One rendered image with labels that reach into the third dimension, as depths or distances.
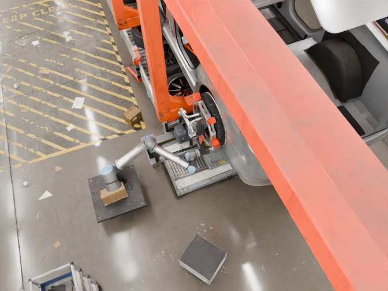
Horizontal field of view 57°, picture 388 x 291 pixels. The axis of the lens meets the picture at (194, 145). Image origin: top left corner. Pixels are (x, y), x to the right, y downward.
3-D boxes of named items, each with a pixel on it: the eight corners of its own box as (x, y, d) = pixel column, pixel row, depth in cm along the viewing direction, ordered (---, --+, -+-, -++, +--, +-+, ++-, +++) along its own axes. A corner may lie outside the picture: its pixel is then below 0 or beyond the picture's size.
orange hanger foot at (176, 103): (208, 107, 473) (208, 89, 444) (171, 119, 463) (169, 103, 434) (203, 98, 482) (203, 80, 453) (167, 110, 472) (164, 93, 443)
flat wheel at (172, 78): (217, 101, 510) (219, 90, 490) (182, 126, 488) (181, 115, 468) (189, 75, 538) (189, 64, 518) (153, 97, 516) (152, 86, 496)
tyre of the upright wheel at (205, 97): (229, 145, 454) (243, 135, 389) (212, 151, 449) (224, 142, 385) (211, 97, 461) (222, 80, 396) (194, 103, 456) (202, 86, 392)
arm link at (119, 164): (102, 170, 430) (149, 134, 411) (107, 164, 446) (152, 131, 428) (110, 179, 433) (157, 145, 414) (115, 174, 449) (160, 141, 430)
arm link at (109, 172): (103, 185, 416) (97, 171, 412) (108, 179, 433) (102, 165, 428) (115, 181, 414) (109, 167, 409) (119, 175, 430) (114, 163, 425)
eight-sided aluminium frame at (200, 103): (215, 151, 430) (216, 125, 384) (210, 153, 428) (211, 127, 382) (197, 118, 457) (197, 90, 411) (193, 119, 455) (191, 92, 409)
